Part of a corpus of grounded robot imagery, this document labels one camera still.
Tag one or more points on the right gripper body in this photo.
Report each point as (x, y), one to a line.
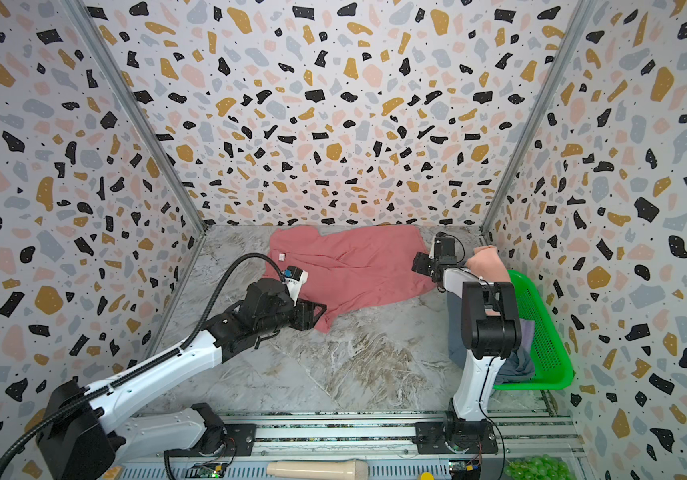
(424, 264)

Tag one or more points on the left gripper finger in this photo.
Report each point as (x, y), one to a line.
(303, 324)
(309, 309)

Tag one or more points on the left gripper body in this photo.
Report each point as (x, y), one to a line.
(278, 321)

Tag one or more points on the red pink t-shirt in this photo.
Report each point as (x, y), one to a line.
(354, 269)

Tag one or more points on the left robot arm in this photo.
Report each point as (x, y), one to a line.
(98, 425)

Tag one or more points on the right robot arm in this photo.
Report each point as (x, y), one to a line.
(490, 331)

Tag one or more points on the light peach t-shirt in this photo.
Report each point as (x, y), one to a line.
(486, 264)

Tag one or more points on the lavender purple t-shirt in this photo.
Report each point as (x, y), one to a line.
(527, 334)

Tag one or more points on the grey blue t-shirt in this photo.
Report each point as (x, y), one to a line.
(518, 368)

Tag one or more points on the green plastic laundry basket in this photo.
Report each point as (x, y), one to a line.
(553, 369)

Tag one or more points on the left electronics board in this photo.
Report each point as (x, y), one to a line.
(210, 470)

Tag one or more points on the electronics board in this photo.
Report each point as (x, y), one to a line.
(210, 470)
(465, 469)

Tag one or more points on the right electronics board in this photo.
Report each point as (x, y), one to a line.
(465, 469)

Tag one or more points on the green bubble wrap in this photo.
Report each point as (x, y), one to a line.
(538, 467)

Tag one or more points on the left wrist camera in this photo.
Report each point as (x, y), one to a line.
(294, 278)

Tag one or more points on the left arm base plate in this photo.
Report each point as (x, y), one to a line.
(227, 442)

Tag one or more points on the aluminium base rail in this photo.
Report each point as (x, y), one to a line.
(384, 441)

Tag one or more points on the beige cylindrical handle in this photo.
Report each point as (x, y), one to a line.
(320, 470)

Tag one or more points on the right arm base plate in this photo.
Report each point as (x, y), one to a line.
(455, 437)

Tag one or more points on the right aluminium corner post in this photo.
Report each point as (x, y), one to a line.
(575, 27)

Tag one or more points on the aluminium corner post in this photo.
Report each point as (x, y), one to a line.
(80, 18)
(575, 27)

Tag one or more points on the left aluminium corner post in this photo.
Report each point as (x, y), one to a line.
(80, 18)

